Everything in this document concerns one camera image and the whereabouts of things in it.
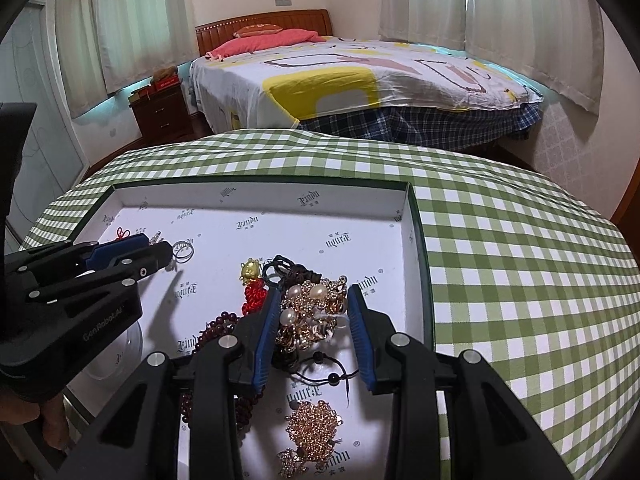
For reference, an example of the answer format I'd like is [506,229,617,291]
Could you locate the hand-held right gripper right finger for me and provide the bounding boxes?
[347,284,576,480]

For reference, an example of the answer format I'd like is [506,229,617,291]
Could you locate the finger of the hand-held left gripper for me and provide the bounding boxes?
[32,241,173,307]
[5,234,151,281]

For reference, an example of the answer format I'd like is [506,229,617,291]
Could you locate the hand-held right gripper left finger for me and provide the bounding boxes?
[55,287,283,480]

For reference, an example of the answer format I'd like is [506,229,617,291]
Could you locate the dark red bead necklace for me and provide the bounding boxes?
[180,310,251,431]

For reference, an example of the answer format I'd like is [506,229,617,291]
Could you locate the dark bead cord bracelet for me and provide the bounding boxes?
[272,330,361,407]

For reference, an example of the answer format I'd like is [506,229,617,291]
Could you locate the pearl and gold necklace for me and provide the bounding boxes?
[272,275,351,356]

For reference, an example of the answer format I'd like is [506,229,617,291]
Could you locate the white bangle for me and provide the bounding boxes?
[82,320,146,383]

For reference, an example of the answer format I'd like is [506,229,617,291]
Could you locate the red knot gold charm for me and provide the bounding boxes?
[237,258,268,317]

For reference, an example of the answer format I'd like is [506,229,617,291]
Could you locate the dark braided cord bracelet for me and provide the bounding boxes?
[261,255,323,295]

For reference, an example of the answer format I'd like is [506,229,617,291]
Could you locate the gold rhinestone brooch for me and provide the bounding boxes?
[277,400,344,476]

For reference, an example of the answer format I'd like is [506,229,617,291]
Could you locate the dark green shallow box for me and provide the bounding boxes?
[17,181,437,480]

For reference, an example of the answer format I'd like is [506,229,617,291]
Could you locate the person's left hand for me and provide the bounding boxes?
[0,390,69,452]

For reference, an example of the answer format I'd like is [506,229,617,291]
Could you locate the dark wooden nightstand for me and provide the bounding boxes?
[127,82,193,141]

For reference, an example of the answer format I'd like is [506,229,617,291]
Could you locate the grey wardrobe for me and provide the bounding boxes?
[0,0,87,241]

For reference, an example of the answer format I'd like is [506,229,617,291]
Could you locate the green checked tablecloth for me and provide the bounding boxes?
[17,127,626,466]

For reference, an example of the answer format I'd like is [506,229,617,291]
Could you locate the white curtain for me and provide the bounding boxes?
[95,0,198,94]
[462,0,607,114]
[377,0,468,54]
[55,0,108,118]

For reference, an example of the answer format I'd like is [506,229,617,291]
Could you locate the blue plaid bed skirt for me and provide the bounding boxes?
[295,102,543,154]

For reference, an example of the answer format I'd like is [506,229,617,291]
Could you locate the pink blanket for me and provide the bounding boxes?
[206,29,322,62]

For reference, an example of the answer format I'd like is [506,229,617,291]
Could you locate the orange red pillow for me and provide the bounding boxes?
[234,23,281,40]

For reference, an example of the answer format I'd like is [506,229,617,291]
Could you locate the wooden headboard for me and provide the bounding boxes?
[195,9,333,58]

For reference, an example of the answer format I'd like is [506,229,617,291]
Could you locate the bed with patterned cover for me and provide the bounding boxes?
[189,40,544,131]

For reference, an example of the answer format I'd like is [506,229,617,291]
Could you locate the brown wooden door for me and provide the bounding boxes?
[610,160,640,241]

